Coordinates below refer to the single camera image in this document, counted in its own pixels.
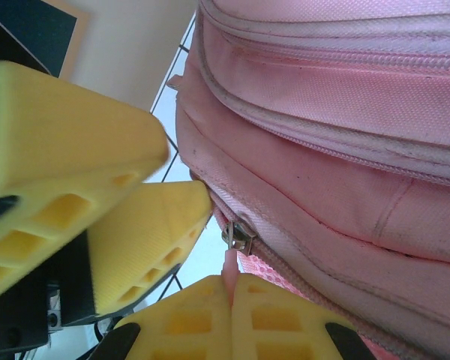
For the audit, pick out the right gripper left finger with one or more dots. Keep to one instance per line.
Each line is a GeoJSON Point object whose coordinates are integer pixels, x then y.
{"type": "Point", "coordinates": [153, 315]}

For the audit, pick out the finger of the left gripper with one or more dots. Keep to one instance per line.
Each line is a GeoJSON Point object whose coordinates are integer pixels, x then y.
{"type": "Point", "coordinates": [78, 142]}
{"type": "Point", "coordinates": [142, 225]}

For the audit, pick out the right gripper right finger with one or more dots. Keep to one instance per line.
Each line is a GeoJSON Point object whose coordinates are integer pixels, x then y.
{"type": "Point", "coordinates": [243, 322]}

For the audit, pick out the pink student backpack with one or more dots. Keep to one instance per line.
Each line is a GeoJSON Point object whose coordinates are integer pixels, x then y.
{"type": "Point", "coordinates": [322, 112]}

